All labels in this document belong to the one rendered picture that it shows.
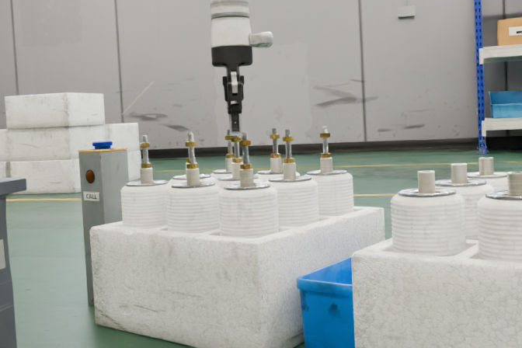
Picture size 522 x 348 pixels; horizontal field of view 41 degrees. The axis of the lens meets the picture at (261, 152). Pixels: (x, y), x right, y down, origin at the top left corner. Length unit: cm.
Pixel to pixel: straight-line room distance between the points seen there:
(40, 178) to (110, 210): 258
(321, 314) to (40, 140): 306
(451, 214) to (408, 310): 13
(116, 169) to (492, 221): 79
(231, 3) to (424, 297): 64
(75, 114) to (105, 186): 253
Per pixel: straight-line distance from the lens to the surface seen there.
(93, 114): 409
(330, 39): 636
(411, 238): 92
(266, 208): 109
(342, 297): 102
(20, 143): 404
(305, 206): 118
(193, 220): 116
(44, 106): 394
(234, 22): 126
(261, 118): 649
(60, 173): 391
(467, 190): 102
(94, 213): 143
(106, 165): 140
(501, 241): 88
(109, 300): 130
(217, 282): 109
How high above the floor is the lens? 37
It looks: 3 degrees down
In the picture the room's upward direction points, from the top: 3 degrees counter-clockwise
